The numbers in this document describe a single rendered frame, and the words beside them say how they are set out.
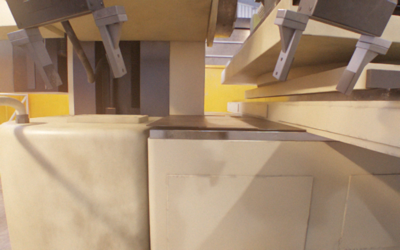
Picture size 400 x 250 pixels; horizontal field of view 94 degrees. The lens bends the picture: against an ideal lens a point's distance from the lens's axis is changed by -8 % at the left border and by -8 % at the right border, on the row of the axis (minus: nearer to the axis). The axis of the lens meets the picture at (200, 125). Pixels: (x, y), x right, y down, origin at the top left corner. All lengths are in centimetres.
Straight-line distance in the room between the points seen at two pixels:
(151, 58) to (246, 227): 104
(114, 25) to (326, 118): 58
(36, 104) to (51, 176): 310
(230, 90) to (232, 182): 245
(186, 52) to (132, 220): 96
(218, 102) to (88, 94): 202
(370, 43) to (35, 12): 52
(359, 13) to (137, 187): 71
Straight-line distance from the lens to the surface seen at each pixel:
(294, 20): 35
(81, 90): 146
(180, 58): 130
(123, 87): 145
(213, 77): 306
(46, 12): 39
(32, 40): 43
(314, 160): 79
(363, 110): 56
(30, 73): 167
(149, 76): 130
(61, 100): 366
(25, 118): 105
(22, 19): 42
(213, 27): 91
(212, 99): 303
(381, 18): 42
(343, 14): 38
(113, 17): 34
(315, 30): 55
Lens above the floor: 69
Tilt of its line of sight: 6 degrees down
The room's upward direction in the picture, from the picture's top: 1 degrees clockwise
